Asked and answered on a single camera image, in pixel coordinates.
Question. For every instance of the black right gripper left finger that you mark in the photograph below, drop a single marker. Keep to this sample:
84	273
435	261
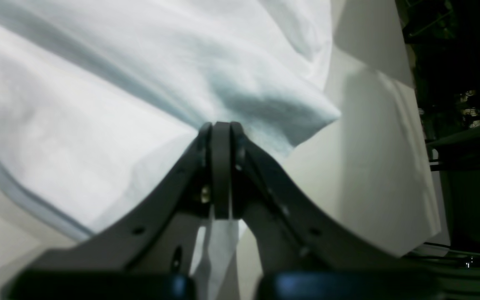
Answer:
147	254

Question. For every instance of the white printed t-shirt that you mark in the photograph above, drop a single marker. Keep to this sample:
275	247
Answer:
99	99

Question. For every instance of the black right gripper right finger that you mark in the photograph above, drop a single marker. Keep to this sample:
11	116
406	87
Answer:
305	255

